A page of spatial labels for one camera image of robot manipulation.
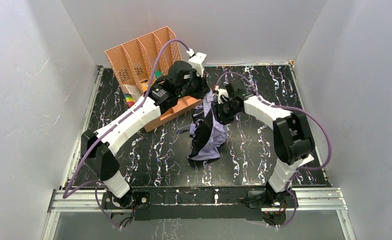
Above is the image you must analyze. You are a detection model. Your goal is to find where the lavender folding umbrella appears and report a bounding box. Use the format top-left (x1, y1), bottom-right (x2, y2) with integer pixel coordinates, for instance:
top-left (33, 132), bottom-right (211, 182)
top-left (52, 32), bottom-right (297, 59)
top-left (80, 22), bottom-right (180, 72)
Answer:
top-left (177, 90), bottom-right (227, 161)

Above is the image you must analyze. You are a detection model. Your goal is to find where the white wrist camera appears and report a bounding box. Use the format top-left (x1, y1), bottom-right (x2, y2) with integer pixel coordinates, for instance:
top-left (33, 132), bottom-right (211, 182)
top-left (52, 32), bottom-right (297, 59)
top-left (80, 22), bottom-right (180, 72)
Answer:
top-left (214, 86), bottom-right (229, 104)
top-left (186, 48), bottom-right (207, 76)

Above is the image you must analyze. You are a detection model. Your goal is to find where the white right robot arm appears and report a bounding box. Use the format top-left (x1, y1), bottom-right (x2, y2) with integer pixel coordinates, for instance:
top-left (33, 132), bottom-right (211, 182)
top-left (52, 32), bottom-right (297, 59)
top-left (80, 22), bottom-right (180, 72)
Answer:
top-left (213, 81), bottom-right (315, 204)

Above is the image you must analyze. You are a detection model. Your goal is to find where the colourful marker pen pack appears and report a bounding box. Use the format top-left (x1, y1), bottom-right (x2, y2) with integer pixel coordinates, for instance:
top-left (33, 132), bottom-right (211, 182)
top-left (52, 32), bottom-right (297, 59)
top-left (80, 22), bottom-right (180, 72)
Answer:
top-left (123, 93), bottom-right (141, 108)

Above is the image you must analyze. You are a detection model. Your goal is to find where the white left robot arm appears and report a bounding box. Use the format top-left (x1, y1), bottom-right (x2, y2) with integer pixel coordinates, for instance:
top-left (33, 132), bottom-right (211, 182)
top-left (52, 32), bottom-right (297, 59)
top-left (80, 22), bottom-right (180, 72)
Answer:
top-left (80, 58), bottom-right (209, 199)

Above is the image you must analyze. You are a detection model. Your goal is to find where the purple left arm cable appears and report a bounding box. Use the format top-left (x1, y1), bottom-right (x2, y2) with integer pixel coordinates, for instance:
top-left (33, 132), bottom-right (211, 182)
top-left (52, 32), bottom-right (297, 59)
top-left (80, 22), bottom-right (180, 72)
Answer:
top-left (62, 39), bottom-right (195, 229)

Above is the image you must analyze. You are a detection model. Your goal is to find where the orange plastic desk organizer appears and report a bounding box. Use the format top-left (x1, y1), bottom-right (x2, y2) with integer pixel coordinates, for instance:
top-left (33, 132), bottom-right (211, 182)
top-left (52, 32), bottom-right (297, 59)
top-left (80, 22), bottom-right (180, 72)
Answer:
top-left (105, 27), bottom-right (202, 132)

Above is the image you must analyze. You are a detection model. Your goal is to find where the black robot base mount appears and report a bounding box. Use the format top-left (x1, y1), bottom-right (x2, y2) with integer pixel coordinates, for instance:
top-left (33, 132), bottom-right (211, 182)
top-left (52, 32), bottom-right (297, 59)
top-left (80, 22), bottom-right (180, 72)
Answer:
top-left (100, 186), bottom-right (299, 226)

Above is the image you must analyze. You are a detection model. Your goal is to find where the white yellow card box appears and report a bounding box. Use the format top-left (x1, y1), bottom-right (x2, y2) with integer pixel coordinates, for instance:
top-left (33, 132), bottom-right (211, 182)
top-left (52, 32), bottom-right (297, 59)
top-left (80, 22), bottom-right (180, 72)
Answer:
top-left (295, 153), bottom-right (314, 168)

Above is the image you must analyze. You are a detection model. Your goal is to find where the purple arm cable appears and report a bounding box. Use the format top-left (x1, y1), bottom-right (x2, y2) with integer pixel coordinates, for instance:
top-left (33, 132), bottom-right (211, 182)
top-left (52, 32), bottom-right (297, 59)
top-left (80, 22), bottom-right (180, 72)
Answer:
top-left (214, 71), bottom-right (333, 229)
top-left (62, 39), bottom-right (195, 229)

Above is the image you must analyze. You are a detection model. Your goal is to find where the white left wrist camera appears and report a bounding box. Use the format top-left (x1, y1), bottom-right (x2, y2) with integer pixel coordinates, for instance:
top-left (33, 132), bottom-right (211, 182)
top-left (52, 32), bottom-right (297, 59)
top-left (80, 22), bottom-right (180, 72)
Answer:
top-left (186, 48), bottom-right (207, 76)

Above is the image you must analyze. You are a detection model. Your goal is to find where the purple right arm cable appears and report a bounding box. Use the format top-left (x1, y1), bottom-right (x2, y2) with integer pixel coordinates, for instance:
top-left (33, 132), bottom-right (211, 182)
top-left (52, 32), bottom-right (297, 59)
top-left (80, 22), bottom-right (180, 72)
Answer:
top-left (214, 71), bottom-right (333, 229)

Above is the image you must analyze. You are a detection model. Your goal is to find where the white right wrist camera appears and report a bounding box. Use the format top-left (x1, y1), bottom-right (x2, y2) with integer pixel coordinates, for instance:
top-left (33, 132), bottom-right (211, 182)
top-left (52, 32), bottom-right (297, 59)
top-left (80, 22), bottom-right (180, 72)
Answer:
top-left (214, 86), bottom-right (229, 104)

